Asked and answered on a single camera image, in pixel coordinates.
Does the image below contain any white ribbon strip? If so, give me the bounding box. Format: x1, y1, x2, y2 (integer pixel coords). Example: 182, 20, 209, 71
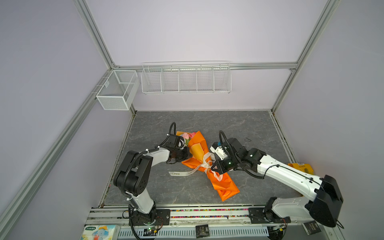
169, 153, 216, 177

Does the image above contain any orange wrapping paper sheet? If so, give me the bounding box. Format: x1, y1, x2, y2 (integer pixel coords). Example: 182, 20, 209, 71
169, 131, 240, 202

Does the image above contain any red pink fake rose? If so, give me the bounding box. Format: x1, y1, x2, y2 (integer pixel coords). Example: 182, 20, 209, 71
189, 132, 196, 139

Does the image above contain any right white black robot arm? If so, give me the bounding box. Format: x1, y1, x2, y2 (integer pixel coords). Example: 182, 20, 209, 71
210, 138, 344, 228

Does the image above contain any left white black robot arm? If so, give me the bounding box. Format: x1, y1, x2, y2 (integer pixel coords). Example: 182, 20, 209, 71
113, 134, 192, 216

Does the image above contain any yellow snack bag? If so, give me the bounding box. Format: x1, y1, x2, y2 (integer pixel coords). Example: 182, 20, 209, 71
288, 163, 315, 175

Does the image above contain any black square card middle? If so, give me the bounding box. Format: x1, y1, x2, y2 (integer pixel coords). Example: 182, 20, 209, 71
196, 225, 210, 239

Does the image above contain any black square card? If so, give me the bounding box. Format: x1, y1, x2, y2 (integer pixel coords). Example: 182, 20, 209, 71
302, 221, 322, 236
196, 225, 210, 239

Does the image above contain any black square card right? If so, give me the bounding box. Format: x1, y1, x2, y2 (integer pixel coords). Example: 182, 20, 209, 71
302, 221, 322, 236

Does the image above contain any tissue pack with elephant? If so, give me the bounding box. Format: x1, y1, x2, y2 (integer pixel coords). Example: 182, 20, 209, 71
80, 225, 121, 240

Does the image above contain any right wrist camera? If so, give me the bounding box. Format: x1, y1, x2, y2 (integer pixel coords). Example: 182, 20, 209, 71
210, 142, 229, 160

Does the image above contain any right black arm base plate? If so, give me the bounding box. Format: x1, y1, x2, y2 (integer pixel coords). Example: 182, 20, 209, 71
248, 208, 292, 224

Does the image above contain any long white wire rack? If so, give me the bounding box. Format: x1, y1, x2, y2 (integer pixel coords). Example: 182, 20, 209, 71
141, 61, 232, 95

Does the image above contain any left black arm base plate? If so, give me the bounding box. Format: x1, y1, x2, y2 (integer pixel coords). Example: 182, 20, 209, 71
129, 209, 171, 226

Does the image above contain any small white wire basket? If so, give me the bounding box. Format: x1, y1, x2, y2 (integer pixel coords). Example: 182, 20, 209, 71
96, 70, 140, 111

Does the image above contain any white slotted cable duct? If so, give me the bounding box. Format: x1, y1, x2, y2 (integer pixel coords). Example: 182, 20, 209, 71
135, 226, 270, 240

